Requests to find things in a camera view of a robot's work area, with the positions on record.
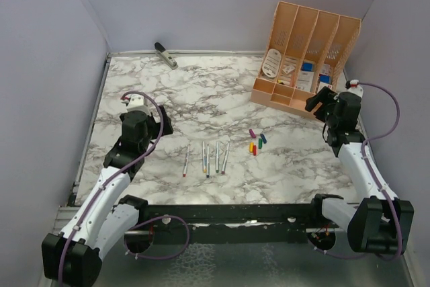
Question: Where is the blue white box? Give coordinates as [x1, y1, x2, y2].
[301, 62, 316, 72]

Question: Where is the white paper box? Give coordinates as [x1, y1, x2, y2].
[296, 71, 314, 92]

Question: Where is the grey black stapler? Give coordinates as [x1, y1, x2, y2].
[154, 42, 177, 70]

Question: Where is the magenta pen cap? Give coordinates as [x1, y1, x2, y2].
[249, 129, 256, 138]

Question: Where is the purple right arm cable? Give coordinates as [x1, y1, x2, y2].
[357, 82, 403, 261]

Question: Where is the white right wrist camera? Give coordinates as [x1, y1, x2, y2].
[345, 79, 363, 98]

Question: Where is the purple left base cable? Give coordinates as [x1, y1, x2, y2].
[123, 215, 191, 261]

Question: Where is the blue pen cap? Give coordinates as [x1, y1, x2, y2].
[260, 133, 267, 144]

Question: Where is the orange-tipped white pen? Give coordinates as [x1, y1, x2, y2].
[202, 141, 207, 173]

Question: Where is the red-tipped white pen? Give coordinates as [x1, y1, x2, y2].
[183, 144, 191, 177]

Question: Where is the magenta-tipped white pen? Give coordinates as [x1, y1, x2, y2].
[221, 142, 230, 175]

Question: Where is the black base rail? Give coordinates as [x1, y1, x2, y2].
[118, 195, 337, 245]

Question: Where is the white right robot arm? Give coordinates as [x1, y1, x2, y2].
[305, 80, 414, 259]

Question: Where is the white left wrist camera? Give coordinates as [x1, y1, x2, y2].
[122, 94, 150, 115]

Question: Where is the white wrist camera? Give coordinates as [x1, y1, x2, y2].
[122, 94, 150, 115]
[345, 79, 363, 98]

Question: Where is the purple-tipped white pen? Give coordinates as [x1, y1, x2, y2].
[206, 145, 210, 178]

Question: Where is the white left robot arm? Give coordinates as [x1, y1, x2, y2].
[42, 106, 173, 286]

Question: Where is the orange desk organizer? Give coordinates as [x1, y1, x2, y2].
[251, 1, 361, 118]

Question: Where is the white oval perforated plate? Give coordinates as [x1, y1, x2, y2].
[261, 48, 282, 79]

